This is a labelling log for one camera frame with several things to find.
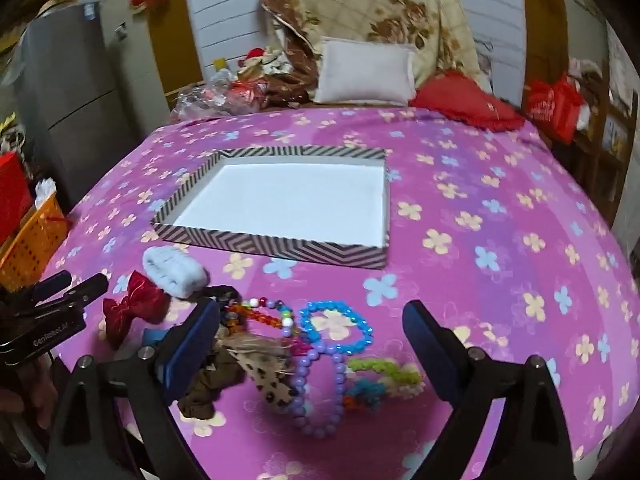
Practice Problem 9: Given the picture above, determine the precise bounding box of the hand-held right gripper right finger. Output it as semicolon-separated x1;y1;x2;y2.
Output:
402;301;573;480

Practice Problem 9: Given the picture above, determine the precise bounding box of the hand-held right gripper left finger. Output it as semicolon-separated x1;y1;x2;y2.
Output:
45;300;221;480

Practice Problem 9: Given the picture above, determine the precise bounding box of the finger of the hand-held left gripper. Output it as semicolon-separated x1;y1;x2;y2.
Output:
45;273;109;313
30;270;73;302

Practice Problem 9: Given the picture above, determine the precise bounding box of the green multicoloured bead bracelet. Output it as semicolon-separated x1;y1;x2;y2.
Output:
344;356;427;412

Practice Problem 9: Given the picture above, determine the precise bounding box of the brown scrunchie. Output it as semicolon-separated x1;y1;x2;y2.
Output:
179;347;243;421

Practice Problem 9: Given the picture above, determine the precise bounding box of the red satin hair bow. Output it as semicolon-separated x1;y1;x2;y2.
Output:
102;270;172;349

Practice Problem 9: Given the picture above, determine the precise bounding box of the black scrunchie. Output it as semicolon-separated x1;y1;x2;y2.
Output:
199;285;242;312

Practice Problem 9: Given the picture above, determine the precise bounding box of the blue bead bracelet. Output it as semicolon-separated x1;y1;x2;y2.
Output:
299;300;375;356

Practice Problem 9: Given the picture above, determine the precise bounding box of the orange crystal bead bracelet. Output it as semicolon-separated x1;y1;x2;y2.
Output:
227;304;310;356

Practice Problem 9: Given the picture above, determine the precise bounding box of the white knitted scrunchie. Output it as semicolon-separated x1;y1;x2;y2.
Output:
143;246;209;300

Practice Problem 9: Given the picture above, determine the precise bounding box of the leopard print hair bow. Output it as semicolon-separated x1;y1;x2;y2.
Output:
216;334;302;417

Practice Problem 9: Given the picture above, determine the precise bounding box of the mixed colour bead bracelet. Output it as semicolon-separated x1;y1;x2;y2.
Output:
244;297;297;338

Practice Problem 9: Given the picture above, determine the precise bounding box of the purple bead bracelet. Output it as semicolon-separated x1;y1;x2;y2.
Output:
287;342;349;437

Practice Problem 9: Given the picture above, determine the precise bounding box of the striped cardboard box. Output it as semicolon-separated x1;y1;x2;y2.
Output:
151;146;391;270

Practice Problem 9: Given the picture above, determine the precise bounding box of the orange plastic basket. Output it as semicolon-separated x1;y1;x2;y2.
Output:
0;195;71;292

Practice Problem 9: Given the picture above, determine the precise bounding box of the red box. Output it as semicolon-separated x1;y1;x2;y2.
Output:
0;152;34;247

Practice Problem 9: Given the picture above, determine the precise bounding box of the purple floral bedsheet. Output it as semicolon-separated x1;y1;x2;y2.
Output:
37;105;640;480

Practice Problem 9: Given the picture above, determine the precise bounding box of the grey refrigerator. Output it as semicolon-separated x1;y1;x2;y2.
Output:
12;2;171;211

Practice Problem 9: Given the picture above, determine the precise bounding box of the clear plastic bag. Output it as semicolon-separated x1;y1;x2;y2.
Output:
171;67;266;122

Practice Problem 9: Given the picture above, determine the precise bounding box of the red pillow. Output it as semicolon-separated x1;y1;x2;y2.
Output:
409;71;525;132

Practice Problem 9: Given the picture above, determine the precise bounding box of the wooden chair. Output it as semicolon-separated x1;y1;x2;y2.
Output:
572;60;640;223

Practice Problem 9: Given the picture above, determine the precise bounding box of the red shopping bag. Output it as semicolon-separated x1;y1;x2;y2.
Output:
522;77;584;144

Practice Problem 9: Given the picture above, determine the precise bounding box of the red and white plush toy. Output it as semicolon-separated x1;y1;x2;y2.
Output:
239;47;297;82

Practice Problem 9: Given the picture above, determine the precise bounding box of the white pillow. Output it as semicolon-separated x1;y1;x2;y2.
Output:
314;37;419;107

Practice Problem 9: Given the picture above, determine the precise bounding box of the beige floral quilt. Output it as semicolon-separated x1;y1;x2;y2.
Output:
236;0;493;107

